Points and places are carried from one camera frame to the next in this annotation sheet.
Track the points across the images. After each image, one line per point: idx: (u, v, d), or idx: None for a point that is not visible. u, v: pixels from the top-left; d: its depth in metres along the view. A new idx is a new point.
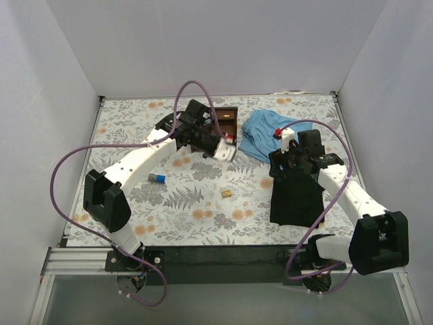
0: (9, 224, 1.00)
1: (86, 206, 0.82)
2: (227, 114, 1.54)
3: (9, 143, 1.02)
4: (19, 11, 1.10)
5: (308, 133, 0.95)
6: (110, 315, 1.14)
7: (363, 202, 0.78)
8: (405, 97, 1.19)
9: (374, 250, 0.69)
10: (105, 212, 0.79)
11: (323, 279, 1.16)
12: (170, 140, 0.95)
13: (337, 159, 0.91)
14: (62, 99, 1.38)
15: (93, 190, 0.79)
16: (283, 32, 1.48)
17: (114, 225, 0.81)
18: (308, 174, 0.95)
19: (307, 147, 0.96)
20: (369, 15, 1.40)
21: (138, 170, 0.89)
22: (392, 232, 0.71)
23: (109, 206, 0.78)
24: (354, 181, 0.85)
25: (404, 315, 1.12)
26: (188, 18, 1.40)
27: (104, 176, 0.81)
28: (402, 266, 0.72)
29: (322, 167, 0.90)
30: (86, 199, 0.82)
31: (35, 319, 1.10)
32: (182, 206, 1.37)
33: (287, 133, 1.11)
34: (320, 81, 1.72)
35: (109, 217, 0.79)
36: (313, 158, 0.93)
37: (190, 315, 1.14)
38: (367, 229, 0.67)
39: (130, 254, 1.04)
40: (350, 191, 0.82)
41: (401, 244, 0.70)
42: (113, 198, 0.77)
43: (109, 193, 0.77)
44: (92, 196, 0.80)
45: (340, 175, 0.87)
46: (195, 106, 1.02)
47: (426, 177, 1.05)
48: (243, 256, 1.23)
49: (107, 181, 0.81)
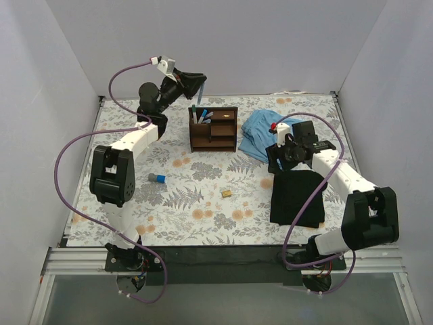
0: (9, 223, 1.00)
1: (93, 183, 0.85)
2: (228, 114, 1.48)
3: (9, 143, 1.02)
4: (18, 11, 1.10)
5: (302, 123, 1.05)
6: (110, 315, 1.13)
7: (353, 179, 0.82)
8: (405, 97, 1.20)
9: (365, 226, 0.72)
10: (116, 178, 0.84)
11: (323, 279, 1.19)
12: (151, 124, 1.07)
13: (330, 145, 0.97)
14: (62, 98, 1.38)
15: (101, 162, 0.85)
16: (283, 32, 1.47)
17: (125, 193, 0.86)
18: (302, 160, 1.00)
19: (302, 136, 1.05)
20: (369, 14, 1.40)
21: (137, 143, 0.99)
22: (381, 208, 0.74)
23: (121, 168, 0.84)
24: (346, 162, 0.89)
25: (404, 315, 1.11)
26: (188, 18, 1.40)
27: (111, 149, 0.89)
28: (392, 242, 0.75)
29: (315, 152, 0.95)
30: (94, 175, 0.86)
31: (35, 319, 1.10)
32: (182, 206, 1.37)
33: (282, 127, 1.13)
34: (320, 81, 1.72)
35: (118, 184, 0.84)
36: (306, 145, 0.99)
37: (190, 315, 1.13)
38: (356, 202, 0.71)
39: (135, 241, 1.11)
40: (341, 170, 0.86)
41: (391, 220, 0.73)
42: (124, 160, 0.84)
43: (120, 159, 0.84)
44: (101, 168, 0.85)
45: (332, 158, 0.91)
46: (143, 102, 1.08)
47: (426, 177, 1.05)
48: (243, 256, 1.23)
49: (114, 153, 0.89)
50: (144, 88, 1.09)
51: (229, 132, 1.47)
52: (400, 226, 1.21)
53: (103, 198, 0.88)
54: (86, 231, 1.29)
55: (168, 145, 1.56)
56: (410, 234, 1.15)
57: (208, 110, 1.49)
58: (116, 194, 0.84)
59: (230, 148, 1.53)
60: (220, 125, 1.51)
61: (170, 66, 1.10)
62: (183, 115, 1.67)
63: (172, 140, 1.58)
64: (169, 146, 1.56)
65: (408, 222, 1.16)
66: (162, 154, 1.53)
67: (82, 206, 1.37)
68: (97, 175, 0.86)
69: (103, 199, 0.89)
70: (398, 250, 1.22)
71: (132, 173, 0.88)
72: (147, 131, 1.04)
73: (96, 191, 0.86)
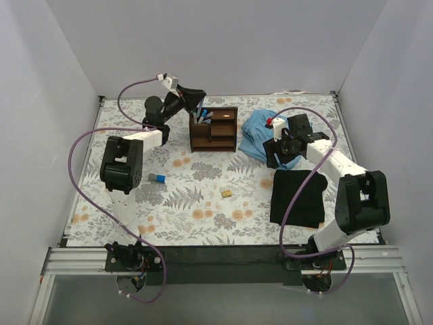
0: (9, 223, 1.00)
1: (103, 168, 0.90)
2: (228, 114, 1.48)
3: (8, 143, 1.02)
4: (18, 10, 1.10)
5: (296, 116, 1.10)
6: (109, 315, 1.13)
7: (346, 165, 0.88)
8: (405, 97, 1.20)
9: (358, 208, 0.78)
10: (126, 164, 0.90)
11: (323, 279, 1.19)
12: (157, 130, 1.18)
13: (323, 136, 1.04)
14: (62, 97, 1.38)
15: (114, 149, 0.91)
16: (283, 32, 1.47)
17: (133, 180, 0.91)
18: (298, 151, 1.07)
19: (297, 128, 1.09)
20: (369, 14, 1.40)
21: (146, 140, 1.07)
22: (373, 191, 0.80)
23: (132, 156, 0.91)
24: (339, 150, 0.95)
25: (404, 315, 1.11)
26: (188, 18, 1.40)
27: (122, 140, 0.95)
28: (384, 224, 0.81)
29: (310, 143, 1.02)
30: (105, 162, 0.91)
31: (35, 319, 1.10)
32: (182, 206, 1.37)
33: (277, 122, 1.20)
34: (320, 81, 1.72)
35: (127, 170, 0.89)
36: (302, 137, 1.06)
37: (189, 315, 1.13)
38: (349, 185, 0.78)
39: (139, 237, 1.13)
40: (334, 158, 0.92)
41: (381, 202, 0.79)
42: (136, 148, 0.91)
43: (131, 147, 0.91)
44: (112, 154, 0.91)
45: (325, 147, 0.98)
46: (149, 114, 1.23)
47: (426, 177, 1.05)
48: (243, 256, 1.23)
49: (126, 144, 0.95)
50: (150, 100, 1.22)
51: (229, 132, 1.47)
52: (400, 227, 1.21)
53: (110, 185, 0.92)
54: (86, 231, 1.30)
55: (168, 145, 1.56)
56: (410, 234, 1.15)
57: (208, 110, 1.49)
58: (124, 180, 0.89)
59: (230, 148, 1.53)
60: (221, 125, 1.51)
61: (174, 84, 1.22)
62: (183, 115, 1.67)
63: (172, 140, 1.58)
64: (169, 146, 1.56)
65: (407, 221, 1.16)
66: (162, 154, 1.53)
67: (82, 206, 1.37)
68: (107, 162, 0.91)
69: (111, 187, 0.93)
70: (398, 250, 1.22)
71: (140, 162, 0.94)
72: (154, 133, 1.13)
73: (105, 177, 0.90)
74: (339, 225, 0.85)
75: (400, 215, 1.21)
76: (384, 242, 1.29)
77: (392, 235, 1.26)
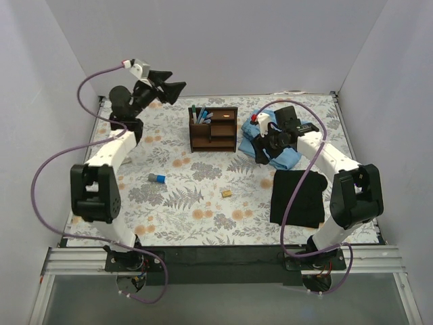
0: (9, 223, 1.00)
1: (74, 205, 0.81)
2: (228, 114, 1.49)
3: (9, 143, 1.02)
4: (18, 11, 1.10)
5: (283, 109, 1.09)
6: (110, 315, 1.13)
7: (338, 160, 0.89)
8: (405, 97, 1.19)
9: (353, 203, 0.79)
10: (100, 196, 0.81)
11: (323, 279, 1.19)
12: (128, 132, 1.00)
13: (313, 128, 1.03)
14: (62, 98, 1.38)
15: (80, 183, 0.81)
16: (283, 32, 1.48)
17: (111, 210, 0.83)
18: (287, 144, 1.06)
19: (284, 121, 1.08)
20: (369, 15, 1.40)
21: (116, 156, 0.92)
22: (366, 184, 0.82)
23: (105, 187, 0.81)
24: (330, 143, 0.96)
25: (404, 315, 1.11)
26: (188, 18, 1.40)
27: (88, 166, 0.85)
28: (378, 214, 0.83)
29: (300, 136, 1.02)
30: (74, 198, 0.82)
31: (35, 319, 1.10)
32: (182, 206, 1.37)
33: (262, 117, 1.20)
34: (320, 81, 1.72)
35: (103, 203, 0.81)
36: (290, 129, 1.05)
37: (190, 315, 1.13)
38: (344, 181, 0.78)
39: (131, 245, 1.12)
40: (326, 152, 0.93)
41: (375, 194, 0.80)
42: (105, 177, 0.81)
43: (101, 177, 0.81)
44: (81, 189, 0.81)
45: (316, 139, 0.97)
46: (116, 107, 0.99)
47: (426, 177, 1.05)
48: (244, 256, 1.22)
49: (93, 170, 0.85)
50: (114, 92, 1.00)
51: (229, 132, 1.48)
52: (400, 227, 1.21)
53: (88, 219, 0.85)
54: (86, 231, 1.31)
55: (168, 145, 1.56)
56: (409, 234, 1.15)
57: (208, 111, 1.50)
58: (102, 214, 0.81)
59: (230, 148, 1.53)
60: (221, 125, 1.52)
61: (145, 71, 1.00)
62: (183, 115, 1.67)
63: (172, 140, 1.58)
64: (169, 146, 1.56)
65: (408, 221, 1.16)
66: (163, 154, 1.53)
67: None
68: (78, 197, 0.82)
69: (90, 220, 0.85)
70: (398, 250, 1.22)
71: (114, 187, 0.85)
72: (124, 140, 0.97)
73: (80, 214, 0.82)
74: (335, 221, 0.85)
75: (400, 215, 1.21)
76: (384, 242, 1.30)
77: (392, 235, 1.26)
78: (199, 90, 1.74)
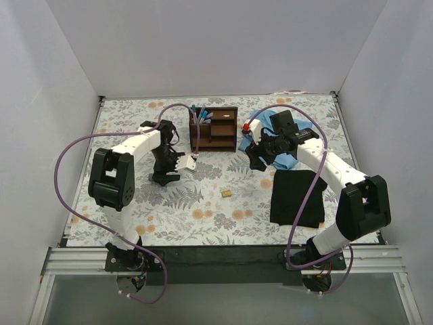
0: (9, 223, 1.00)
1: (91, 185, 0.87)
2: (228, 114, 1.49)
3: (8, 143, 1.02)
4: (18, 12, 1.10)
5: (279, 114, 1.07)
6: (110, 315, 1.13)
7: (344, 171, 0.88)
8: (405, 97, 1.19)
9: (362, 217, 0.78)
10: (116, 182, 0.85)
11: (323, 279, 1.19)
12: (155, 129, 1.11)
13: (312, 133, 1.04)
14: (62, 98, 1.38)
15: (101, 164, 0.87)
16: (283, 31, 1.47)
17: (124, 197, 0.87)
18: (286, 151, 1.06)
19: (281, 127, 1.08)
20: (369, 14, 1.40)
21: (139, 147, 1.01)
22: (373, 196, 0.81)
23: (122, 172, 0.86)
24: (332, 152, 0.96)
25: (404, 315, 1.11)
26: (187, 18, 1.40)
27: (111, 152, 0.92)
28: (385, 225, 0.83)
29: (300, 143, 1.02)
30: (93, 178, 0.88)
31: (35, 319, 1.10)
32: (182, 206, 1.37)
33: (254, 126, 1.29)
34: (320, 80, 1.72)
35: (117, 188, 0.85)
36: (289, 136, 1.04)
37: (189, 315, 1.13)
38: (351, 196, 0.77)
39: (135, 243, 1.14)
40: (331, 162, 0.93)
41: (383, 206, 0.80)
42: (124, 166, 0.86)
43: (121, 163, 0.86)
44: (101, 170, 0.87)
45: (317, 148, 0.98)
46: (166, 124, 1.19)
47: (426, 177, 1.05)
48: (244, 256, 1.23)
49: (115, 156, 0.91)
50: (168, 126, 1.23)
51: (229, 132, 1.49)
52: (400, 227, 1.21)
53: (101, 202, 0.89)
54: (86, 231, 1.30)
55: None
56: (410, 234, 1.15)
57: (208, 111, 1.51)
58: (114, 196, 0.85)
59: (230, 149, 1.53)
60: (220, 125, 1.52)
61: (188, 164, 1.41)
62: (183, 115, 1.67)
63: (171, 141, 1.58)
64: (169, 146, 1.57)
65: (408, 221, 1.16)
66: None
67: (83, 206, 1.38)
68: (96, 179, 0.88)
69: (102, 203, 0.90)
70: (398, 250, 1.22)
71: (132, 178, 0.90)
72: (149, 136, 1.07)
73: (95, 193, 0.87)
74: (342, 231, 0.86)
75: (400, 215, 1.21)
76: (384, 242, 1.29)
77: (393, 235, 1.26)
78: (200, 90, 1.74)
